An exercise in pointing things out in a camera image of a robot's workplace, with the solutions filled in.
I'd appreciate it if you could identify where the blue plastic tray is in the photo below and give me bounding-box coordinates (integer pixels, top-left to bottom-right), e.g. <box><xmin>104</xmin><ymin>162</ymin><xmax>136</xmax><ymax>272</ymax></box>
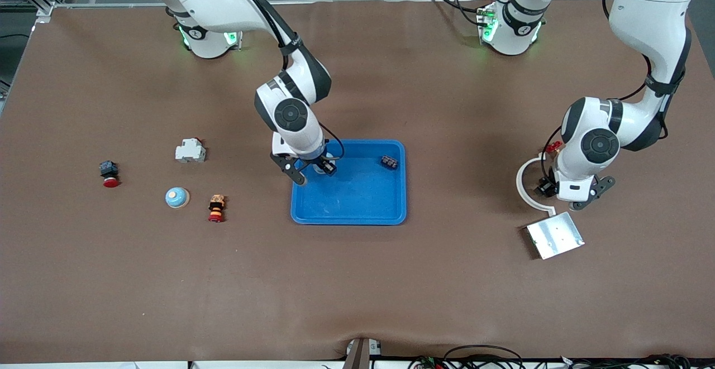
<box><xmin>290</xmin><ymin>139</ymin><xmax>407</xmax><ymax>226</ymax></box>

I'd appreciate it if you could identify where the silver aluminium plate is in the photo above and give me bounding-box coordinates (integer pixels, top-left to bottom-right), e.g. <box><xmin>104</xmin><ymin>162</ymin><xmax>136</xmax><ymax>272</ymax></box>
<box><xmin>525</xmin><ymin>211</ymin><xmax>585</xmax><ymax>260</ymax></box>

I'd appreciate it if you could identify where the red yellow emergency stop button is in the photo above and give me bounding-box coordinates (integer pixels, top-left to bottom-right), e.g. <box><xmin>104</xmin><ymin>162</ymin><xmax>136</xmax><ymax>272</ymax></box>
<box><xmin>208</xmin><ymin>193</ymin><xmax>227</xmax><ymax>223</ymax></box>

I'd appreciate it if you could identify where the white circuit breaker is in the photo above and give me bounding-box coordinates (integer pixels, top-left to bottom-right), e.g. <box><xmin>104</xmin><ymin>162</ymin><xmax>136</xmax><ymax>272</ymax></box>
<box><xmin>175</xmin><ymin>138</ymin><xmax>207</xmax><ymax>164</ymax></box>

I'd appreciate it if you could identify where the white curved plastic bracket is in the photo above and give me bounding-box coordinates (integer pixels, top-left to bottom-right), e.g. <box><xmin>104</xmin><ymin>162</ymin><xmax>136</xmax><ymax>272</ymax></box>
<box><xmin>516</xmin><ymin>154</ymin><xmax>557</xmax><ymax>217</ymax></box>

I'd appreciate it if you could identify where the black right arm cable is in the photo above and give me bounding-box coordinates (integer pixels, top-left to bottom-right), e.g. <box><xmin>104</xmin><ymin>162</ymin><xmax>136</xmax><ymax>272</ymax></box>
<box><xmin>226</xmin><ymin>0</ymin><xmax>344</xmax><ymax>177</ymax></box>

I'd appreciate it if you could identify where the black looped cable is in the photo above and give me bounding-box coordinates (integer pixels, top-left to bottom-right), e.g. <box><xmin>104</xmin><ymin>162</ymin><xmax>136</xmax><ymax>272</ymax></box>
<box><xmin>443</xmin><ymin>345</ymin><xmax>525</xmax><ymax>369</ymax></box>

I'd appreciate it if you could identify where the red mushroom push button switch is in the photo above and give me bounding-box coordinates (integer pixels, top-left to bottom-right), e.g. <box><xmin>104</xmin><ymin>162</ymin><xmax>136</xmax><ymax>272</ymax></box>
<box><xmin>99</xmin><ymin>160</ymin><xmax>121</xmax><ymax>188</ymax></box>

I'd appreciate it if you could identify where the black cable bundle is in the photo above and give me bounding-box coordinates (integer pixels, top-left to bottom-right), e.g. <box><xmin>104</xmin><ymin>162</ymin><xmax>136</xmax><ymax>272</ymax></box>
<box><xmin>559</xmin><ymin>353</ymin><xmax>715</xmax><ymax>369</ymax></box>

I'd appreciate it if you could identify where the grey metal table bracket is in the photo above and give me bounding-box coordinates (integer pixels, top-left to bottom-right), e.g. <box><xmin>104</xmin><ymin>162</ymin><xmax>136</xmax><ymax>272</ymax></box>
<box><xmin>342</xmin><ymin>337</ymin><xmax>384</xmax><ymax>369</ymax></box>

